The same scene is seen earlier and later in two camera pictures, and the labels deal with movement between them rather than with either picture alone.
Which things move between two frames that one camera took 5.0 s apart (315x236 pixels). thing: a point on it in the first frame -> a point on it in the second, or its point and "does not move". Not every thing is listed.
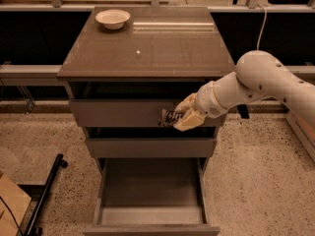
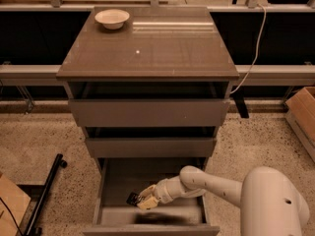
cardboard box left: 18,203 does not move
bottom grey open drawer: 153,197 does not move
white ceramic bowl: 112,19 does not move
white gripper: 209,101 -> 160,191
